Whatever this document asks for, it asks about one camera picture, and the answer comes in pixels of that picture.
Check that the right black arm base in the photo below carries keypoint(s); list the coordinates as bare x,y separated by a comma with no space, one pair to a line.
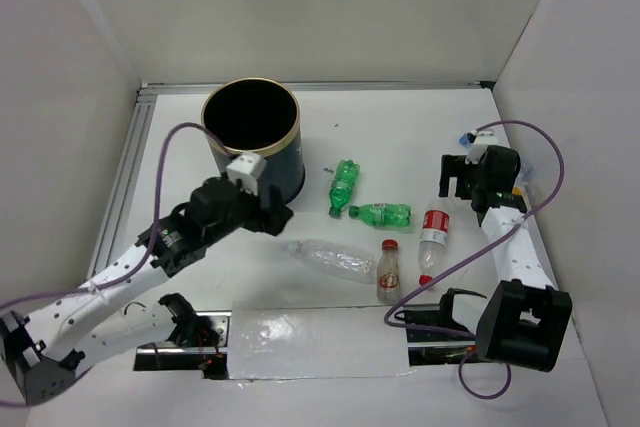
426,348

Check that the large clear crushed bottle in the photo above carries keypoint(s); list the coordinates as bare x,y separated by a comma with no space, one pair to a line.
332,259

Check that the red-label clear water bottle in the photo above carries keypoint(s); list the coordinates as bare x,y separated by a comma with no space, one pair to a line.
433,239

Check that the blue-label clear bottle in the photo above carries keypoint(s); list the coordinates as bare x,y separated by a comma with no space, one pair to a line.
525,176

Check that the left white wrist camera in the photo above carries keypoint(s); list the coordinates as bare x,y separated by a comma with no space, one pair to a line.
247,169

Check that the small red-capped milk bottle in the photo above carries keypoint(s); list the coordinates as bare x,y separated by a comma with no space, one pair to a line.
388,273

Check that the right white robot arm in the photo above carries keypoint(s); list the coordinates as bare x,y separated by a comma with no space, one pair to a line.
524,322

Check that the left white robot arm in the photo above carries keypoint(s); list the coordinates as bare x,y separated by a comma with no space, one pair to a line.
48,350

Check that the green plastic bottle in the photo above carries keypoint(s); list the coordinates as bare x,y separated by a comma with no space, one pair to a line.
342,187
382,215

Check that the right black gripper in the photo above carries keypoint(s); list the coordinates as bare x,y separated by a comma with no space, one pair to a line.
450,161

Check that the small orange yellow-capped bottle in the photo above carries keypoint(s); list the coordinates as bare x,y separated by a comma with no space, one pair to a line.
519,192

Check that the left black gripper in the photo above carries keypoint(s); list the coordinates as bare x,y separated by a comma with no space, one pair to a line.
271,221

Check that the dark cylindrical bin gold rim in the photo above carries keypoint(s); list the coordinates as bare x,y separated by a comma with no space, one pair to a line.
256,124

